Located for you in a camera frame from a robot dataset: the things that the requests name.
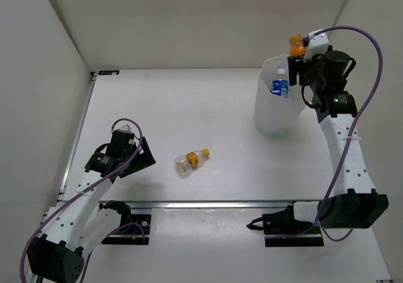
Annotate white octagonal bin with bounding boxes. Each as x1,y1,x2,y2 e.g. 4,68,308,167
254,54,305,136

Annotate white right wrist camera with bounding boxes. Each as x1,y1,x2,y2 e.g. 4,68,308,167
302,29,329,62

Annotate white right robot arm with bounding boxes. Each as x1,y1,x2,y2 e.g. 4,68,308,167
287,49,389,229

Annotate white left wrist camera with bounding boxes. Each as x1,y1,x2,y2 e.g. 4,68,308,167
111,124,132,132

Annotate clear bottle yellow cap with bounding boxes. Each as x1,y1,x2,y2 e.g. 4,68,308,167
174,148,210,176

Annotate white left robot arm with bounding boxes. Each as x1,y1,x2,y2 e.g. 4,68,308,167
24,129,156,282

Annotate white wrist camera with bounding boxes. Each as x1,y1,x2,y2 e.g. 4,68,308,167
111,124,132,132
302,29,329,62

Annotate blue label water bottle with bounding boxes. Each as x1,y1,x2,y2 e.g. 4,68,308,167
270,68,288,98

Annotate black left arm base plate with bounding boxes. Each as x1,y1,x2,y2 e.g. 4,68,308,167
99,200,152,246

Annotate aluminium table edge rail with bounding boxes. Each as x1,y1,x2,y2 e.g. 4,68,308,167
123,200,311,209

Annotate orange label juice bottle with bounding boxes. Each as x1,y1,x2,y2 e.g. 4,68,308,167
289,34,310,56

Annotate small dark table sticker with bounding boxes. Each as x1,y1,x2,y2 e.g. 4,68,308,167
98,70,120,76

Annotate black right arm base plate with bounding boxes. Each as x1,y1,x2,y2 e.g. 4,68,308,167
246,210,324,247

